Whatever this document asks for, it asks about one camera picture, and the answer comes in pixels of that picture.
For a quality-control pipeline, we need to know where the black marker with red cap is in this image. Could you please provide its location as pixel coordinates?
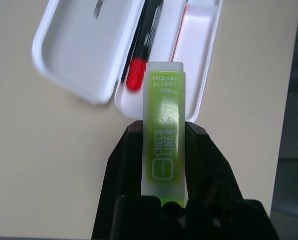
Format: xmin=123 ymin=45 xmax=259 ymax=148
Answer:
xmin=121 ymin=0 xmax=164 ymax=92

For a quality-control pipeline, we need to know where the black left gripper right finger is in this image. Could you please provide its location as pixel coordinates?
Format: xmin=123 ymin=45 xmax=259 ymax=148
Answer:
xmin=185 ymin=121 xmax=242 ymax=202

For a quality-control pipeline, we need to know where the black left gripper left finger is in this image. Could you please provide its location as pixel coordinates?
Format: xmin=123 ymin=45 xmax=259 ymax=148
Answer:
xmin=93 ymin=119 xmax=144 ymax=240

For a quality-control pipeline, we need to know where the white plastic pencil case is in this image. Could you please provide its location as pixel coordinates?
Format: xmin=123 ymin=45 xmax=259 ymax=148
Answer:
xmin=31 ymin=0 xmax=224 ymax=123

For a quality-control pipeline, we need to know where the green highlighter pen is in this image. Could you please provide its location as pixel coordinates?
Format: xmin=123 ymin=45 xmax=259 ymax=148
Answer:
xmin=140 ymin=61 xmax=191 ymax=208

